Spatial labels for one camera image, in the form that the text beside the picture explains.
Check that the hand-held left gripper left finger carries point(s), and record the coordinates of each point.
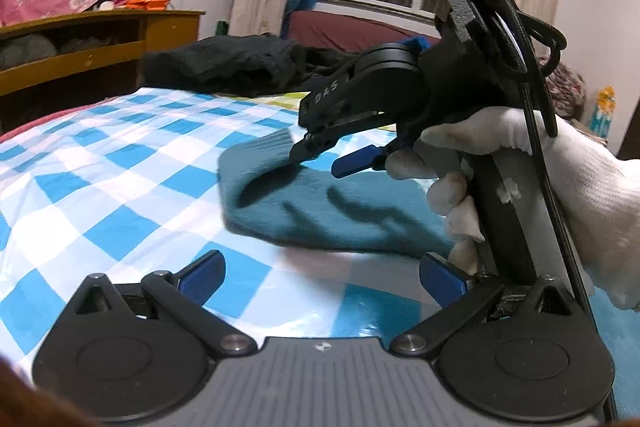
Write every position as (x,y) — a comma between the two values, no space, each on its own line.
(202,274)

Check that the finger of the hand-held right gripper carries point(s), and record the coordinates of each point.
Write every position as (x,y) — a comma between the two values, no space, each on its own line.
(325,99)
(355,163)

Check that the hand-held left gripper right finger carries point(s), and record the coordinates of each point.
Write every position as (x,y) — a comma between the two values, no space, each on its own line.
(440,279)

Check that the teal fleece garment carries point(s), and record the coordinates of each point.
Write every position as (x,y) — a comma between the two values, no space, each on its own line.
(310,207)

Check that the black clothes pile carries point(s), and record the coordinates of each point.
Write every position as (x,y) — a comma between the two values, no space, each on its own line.
(225,62)

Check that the dark patterned clothes pile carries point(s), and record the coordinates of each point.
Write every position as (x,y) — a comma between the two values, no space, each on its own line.
(567,87)

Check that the person's right hand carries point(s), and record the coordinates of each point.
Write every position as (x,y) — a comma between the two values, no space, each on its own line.
(595,207)

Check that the green checked bed sheet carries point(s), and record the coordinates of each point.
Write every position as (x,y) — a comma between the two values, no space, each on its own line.
(280,99)

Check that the blue blanket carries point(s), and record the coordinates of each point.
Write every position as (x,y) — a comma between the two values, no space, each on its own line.
(415,43)

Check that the blue checked bed sheet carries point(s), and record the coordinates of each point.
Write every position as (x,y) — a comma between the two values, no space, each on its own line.
(125,187)

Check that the green bottle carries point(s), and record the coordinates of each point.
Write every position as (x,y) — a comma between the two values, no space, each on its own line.
(222,29)

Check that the wooden cabinet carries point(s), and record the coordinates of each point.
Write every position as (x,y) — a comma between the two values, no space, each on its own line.
(165,32)

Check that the orange packet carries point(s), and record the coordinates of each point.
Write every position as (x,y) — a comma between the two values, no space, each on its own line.
(145,2)

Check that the small white jar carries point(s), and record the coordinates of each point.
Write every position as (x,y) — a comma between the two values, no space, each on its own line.
(105,6)

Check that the grey cloth bundle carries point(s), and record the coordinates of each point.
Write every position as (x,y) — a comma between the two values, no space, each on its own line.
(87,44)
(25,51)

